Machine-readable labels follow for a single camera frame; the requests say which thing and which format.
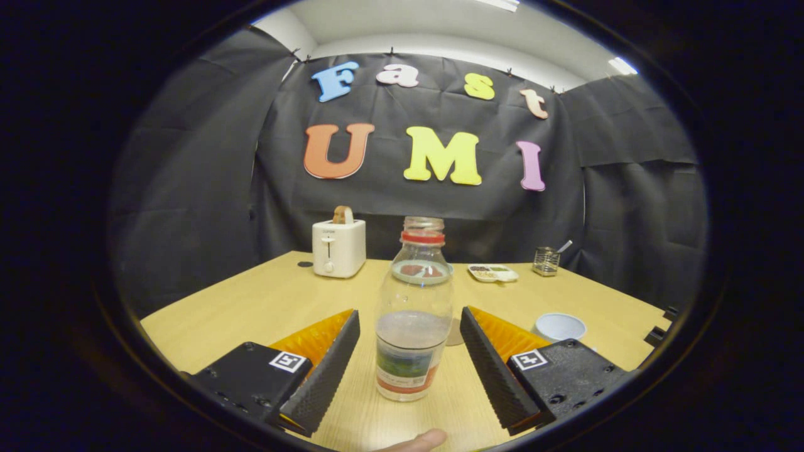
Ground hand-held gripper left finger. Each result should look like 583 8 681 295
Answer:
182 309 362 438

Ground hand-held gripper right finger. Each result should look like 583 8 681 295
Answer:
460 306 629 436

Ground pale blue cup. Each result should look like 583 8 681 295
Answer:
533 313 588 343

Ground clear plastic juice bottle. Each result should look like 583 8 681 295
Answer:
375 216 454 402

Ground small white snack dish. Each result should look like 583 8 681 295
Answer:
467 264 519 283

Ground wooden table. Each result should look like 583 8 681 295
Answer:
139 251 673 452

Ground white toaster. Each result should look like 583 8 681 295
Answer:
312 219 367 279

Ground wire mesh holder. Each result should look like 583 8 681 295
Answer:
533 247 561 277

